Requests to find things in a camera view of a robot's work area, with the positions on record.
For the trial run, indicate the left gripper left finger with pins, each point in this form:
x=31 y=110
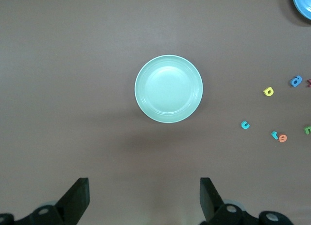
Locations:
x=75 y=200

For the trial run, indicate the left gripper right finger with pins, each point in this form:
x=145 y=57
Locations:
x=211 y=205

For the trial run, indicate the teal foam letter c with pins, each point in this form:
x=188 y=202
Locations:
x=243 y=125

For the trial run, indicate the teal foam letter r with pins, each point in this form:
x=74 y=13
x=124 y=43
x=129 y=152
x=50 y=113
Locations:
x=274 y=135

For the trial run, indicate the yellow foam letter a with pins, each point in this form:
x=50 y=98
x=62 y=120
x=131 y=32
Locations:
x=271 y=92

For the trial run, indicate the orange foam letter e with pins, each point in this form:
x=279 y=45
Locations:
x=281 y=140

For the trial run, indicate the green foam letter u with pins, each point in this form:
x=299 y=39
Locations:
x=306 y=130

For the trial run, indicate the light green plate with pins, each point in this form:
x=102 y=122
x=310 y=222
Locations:
x=168 y=89

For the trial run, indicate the blue foam letter a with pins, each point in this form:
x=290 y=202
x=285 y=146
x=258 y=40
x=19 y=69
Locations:
x=299 y=78

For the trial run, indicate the red foam letter m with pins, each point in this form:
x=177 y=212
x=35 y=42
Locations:
x=309 y=82

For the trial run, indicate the blue plate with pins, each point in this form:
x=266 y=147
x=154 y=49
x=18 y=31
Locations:
x=303 y=4

